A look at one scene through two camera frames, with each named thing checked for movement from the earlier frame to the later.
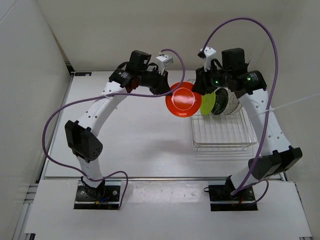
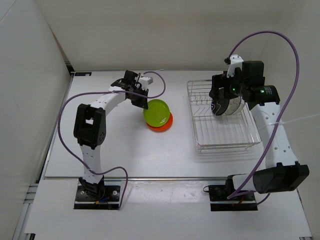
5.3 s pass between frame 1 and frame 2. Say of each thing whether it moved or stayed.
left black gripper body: moved
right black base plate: stayed
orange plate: moved
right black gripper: moved
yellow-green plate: moved
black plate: stayed
